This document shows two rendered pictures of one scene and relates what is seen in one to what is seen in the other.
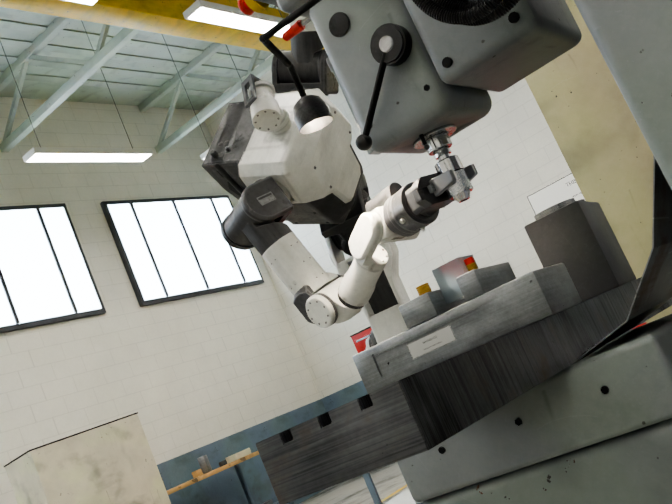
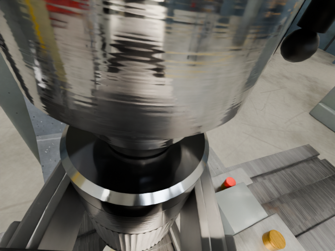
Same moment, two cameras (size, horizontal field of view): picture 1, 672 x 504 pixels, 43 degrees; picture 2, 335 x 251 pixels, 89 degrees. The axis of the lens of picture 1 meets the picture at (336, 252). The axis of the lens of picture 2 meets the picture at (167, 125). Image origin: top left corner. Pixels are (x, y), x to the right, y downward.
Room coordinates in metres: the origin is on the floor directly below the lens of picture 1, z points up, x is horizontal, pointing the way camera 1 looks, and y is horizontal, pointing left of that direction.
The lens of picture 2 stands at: (1.55, -0.22, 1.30)
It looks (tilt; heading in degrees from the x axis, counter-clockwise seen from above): 44 degrees down; 208
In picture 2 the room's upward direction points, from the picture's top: 12 degrees clockwise
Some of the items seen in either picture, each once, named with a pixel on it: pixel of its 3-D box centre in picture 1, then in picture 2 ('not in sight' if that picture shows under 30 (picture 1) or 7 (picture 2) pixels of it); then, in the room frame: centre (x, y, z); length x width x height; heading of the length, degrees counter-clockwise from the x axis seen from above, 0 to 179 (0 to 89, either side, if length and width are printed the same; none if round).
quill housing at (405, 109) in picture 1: (400, 58); not in sight; (1.52, -0.25, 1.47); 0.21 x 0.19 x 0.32; 147
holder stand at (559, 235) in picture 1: (580, 250); not in sight; (1.81, -0.47, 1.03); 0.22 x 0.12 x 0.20; 154
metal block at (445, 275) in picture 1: (459, 279); (231, 211); (1.40, -0.17, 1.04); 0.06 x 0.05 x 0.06; 149
